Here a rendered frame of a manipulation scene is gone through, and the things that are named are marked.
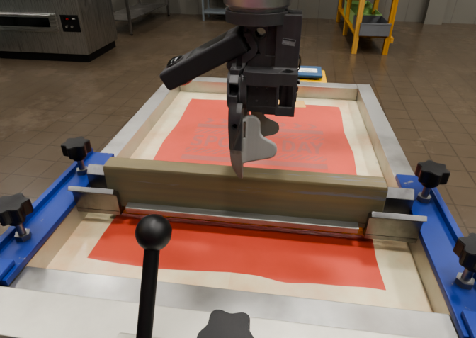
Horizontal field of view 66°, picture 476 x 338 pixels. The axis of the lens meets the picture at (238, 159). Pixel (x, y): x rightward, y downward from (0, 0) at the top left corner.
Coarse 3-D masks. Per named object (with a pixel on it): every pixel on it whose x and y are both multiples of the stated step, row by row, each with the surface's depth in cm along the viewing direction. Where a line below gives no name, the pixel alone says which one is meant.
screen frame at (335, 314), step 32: (160, 96) 95; (320, 96) 103; (352, 96) 102; (128, 128) 79; (384, 128) 79; (384, 160) 70; (64, 224) 54; (416, 256) 51; (32, 288) 43; (64, 288) 43; (96, 288) 43; (128, 288) 43; (160, 288) 43; (192, 288) 43; (224, 288) 43; (288, 320) 40; (320, 320) 40; (352, 320) 40; (384, 320) 40; (416, 320) 40; (448, 320) 40
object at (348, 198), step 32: (128, 160) 55; (160, 160) 55; (128, 192) 55; (160, 192) 55; (192, 192) 54; (224, 192) 53; (256, 192) 52; (288, 192) 51; (320, 192) 51; (352, 192) 50; (384, 192) 49
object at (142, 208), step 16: (128, 208) 55; (144, 208) 55; (160, 208) 55; (176, 208) 55; (192, 208) 55; (256, 224) 54; (272, 224) 53; (288, 224) 53; (304, 224) 52; (320, 224) 52; (336, 224) 52; (352, 224) 52
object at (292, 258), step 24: (288, 120) 91; (312, 120) 91; (336, 120) 91; (336, 144) 81; (288, 168) 72; (336, 168) 72; (240, 240) 55; (264, 240) 55; (288, 240) 55; (312, 240) 55; (336, 240) 55; (360, 240) 55; (240, 264) 51; (264, 264) 51; (288, 264) 51; (312, 264) 51; (336, 264) 51; (360, 264) 51; (384, 288) 47
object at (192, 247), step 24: (192, 120) 91; (168, 144) 81; (120, 216) 60; (144, 216) 60; (120, 240) 55; (192, 240) 55; (216, 240) 55; (168, 264) 51; (192, 264) 51; (216, 264) 51
